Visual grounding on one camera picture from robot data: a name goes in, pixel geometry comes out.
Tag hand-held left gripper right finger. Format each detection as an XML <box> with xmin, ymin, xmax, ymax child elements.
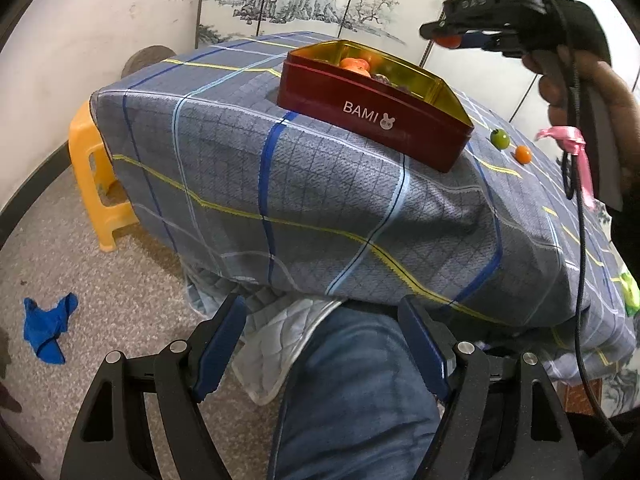
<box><xmin>397</xmin><ymin>295</ymin><xmax>585</xmax><ymax>480</ymax></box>

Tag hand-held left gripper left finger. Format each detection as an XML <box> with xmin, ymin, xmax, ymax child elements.
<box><xmin>60</xmin><ymin>294</ymin><xmax>248</xmax><ymax>480</ymax></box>

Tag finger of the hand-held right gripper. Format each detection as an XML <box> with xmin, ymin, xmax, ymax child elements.
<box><xmin>419</xmin><ymin>16</ymin><xmax>481</xmax><ymax>41</ymax></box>
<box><xmin>457</xmin><ymin>30</ymin><xmax>523</xmax><ymax>58</ymax></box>

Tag orange toys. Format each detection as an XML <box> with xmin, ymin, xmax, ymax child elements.
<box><xmin>339</xmin><ymin>56</ymin><xmax>372</xmax><ymax>75</ymax></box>

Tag red tin box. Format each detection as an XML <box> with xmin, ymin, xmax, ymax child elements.
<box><xmin>276</xmin><ymin>40</ymin><xmax>475</xmax><ymax>175</ymax></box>

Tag person's right hand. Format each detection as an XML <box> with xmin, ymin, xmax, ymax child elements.
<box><xmin>522</xmin><ymin>42</ymin><xmax>640</xmax><ymax>201</ymax></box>

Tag grey quilted blanket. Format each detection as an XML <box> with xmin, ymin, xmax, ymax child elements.
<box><xmin>182</xmin><ymin>260</ymin><xmax>346</xmax><ymax>407</ymax></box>

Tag person's blue jeans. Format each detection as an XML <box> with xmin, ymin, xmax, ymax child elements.
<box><xmin>267</xmin><ymin>305</ymin><xmax>453</xmax><ymax>480</ymax></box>

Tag pink ribbon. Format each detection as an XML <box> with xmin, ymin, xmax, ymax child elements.
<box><xmin>535</xmin><ymin>126</ymin><xmax>597</xmax><ymax>209</ymax></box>

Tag blue plaid tablecloth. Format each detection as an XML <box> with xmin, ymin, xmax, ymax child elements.
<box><xmin>89</xmin><ymin>30</ymin><xmax>640</xmax><ymax>391</ymax></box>

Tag blue cloth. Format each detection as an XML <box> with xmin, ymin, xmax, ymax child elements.
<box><xmin>22</xmin><ymin>292</ymin><xmax>80</xmax><ymax>365</ymax></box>

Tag green tissue pack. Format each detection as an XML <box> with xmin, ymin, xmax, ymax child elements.
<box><xmin>620</xmin><ymin>270</ymin><xmax>640</xmax><ymax>317</ymax></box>

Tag yellow plastic stool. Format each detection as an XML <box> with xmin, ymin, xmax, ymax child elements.
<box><xmin>67</xmin><ymin>101</ymin><xmax>141</xmax><ymax>253</ymax></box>

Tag round brown stool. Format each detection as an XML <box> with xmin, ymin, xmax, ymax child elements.
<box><xmin>120</xmin><ymin>45</ymin><xmax>176</xmax><ymax>78</ymax></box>

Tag black cable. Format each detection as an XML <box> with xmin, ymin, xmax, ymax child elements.
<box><xmin>547</xmin><ymin>0</ymin><xmax>631</xmax><ymax>456</ymax></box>

